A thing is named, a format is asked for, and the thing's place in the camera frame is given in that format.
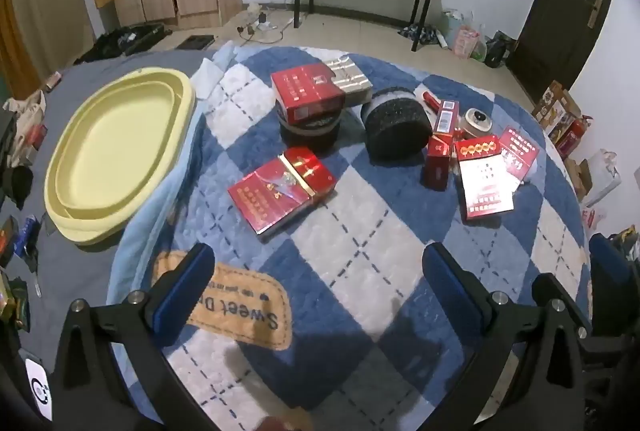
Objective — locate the blue packet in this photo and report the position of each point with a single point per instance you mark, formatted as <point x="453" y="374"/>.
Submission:
<point x="27" y="232"/>

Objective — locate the yellow oval plastic basin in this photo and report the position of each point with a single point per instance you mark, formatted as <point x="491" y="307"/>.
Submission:
<point x="115" y="151"/>

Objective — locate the silver striped box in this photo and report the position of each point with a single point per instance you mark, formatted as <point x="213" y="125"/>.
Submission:
<point x="352" y="76"/>

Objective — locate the black bag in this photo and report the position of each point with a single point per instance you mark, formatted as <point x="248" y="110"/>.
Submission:
<point x="497" y="47"/>

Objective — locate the black round tin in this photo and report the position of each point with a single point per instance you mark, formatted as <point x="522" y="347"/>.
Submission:
<point x="310" y="140"/>

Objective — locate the red packet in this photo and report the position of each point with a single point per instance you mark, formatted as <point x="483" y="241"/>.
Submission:
<point x="37" y="136"/>

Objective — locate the red cigarette box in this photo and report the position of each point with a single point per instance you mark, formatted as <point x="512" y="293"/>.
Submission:
<point x="305" y="91"/>
<point x="521" y="153"/>
<point x="437" y="163"/>
<point x="446" y="117"/>

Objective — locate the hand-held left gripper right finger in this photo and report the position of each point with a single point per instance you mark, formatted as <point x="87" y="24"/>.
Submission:
<point x="452" y="291"/>

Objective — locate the green packet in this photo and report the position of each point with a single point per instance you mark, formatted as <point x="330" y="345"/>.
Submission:
<point x="11" y="306"/>

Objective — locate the red and white cigarette carton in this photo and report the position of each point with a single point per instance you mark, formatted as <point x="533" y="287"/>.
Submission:
<point x="482" y="183"/>

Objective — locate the black open case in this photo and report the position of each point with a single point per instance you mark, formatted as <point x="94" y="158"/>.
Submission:
<point x="125" y="40"/>

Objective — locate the beige curtain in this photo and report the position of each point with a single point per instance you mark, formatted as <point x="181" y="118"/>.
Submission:
<point x="50" y="1"/>

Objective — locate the white plastic bag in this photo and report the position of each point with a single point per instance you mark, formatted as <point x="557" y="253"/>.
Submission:
<point x="602" y="177"/>

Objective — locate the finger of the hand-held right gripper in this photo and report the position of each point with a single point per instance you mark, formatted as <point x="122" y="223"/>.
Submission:
<point x="607" y="271"/>

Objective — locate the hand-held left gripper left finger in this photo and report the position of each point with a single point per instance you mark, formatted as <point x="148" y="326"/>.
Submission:
<point x="182" y="296"/>

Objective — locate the silver cartoon tin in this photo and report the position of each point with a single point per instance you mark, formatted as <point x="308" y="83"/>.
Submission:
<point x="475" y="121"/>

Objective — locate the black round sponge block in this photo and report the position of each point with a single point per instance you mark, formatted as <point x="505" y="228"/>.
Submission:
<point x="395" y="131"/>

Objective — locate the pink plastic bag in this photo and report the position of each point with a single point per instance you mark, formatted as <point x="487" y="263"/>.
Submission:
<point x="467" y="40"/>

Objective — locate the small red tube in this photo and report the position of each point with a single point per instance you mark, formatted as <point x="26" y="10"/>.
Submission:
<point x="430" y="99"/>

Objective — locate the printed cardboard box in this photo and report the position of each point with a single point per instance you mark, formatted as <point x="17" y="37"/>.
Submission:
<point x="555" y="105"/>

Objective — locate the black floor tray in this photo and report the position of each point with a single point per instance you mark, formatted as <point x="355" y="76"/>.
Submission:
<point x="196" y="42"/>

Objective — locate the black cloth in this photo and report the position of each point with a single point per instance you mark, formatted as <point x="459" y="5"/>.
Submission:
<point x="20" y="185"/>

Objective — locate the small brown box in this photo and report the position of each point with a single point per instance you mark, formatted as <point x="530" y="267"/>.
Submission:
<point x="52" y="80"/>

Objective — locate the blue checkered plush blanket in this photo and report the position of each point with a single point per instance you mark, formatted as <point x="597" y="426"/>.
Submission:
<point x="380" y="251"/>

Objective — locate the beige cloth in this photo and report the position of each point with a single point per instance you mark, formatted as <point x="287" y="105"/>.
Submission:
<point x="27" y="111"/>

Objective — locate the large red cigarette carton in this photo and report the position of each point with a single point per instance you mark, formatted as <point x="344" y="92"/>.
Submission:
<point x="270" y="201"/>

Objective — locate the dark door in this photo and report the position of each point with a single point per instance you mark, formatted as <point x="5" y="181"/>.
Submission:
<point x="560" y="11"/>

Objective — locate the red fire extinguisher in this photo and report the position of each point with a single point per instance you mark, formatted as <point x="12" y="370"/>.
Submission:
<point x="575" y="135"/>

